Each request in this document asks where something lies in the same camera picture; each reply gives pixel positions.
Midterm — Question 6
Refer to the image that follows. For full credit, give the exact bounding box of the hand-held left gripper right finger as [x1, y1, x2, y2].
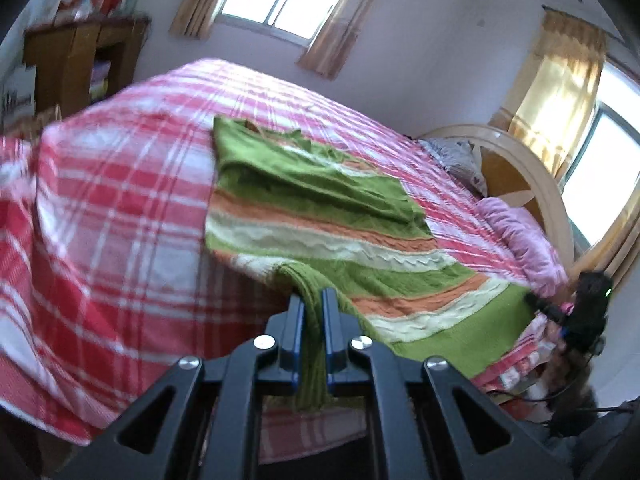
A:
[321, 287, 576, 480]

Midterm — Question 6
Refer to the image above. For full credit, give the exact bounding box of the white paper bag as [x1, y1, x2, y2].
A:
[0, 62, 38, 131]

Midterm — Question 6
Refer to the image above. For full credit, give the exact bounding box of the pink pillow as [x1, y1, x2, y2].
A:
[475, 196, 571, 298]

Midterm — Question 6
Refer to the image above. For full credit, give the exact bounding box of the yellow curtain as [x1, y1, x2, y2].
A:
[487, 10, 608, 191]

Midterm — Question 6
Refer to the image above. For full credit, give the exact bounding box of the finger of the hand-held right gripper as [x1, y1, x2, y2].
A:
[524, 292, 568, 323]

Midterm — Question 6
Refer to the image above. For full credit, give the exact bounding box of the large side window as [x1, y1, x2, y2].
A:
[560, 57, 640, 248]

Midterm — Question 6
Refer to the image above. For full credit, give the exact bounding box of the green striped knit sweater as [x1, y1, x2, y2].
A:
[204, 116, 538, 411]

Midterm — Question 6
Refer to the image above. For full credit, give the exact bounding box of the beige patterned curtain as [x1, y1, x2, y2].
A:
[170, 0, 236, 41]
[297, 0, 401, 80]

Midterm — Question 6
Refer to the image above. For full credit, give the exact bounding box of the stack of flat boxes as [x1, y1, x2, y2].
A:
[89, 60, 112, 101]

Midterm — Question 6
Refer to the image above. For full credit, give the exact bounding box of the grey patterned pillow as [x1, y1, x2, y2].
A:
[419, 139, 488, 197]

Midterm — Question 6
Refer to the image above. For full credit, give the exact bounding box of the cream wooden headboard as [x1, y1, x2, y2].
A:
[417, 124, 576, 281]

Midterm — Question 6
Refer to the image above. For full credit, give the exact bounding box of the bed with red plaid sheet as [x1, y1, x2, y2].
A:
[0, 57, 571, 448]

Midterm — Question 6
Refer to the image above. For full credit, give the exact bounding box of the brown wooden desk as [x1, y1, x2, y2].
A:
[22, 15, 151, 118]

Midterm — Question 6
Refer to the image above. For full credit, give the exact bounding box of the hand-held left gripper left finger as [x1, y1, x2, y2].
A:
[50, 292, 306, 480]

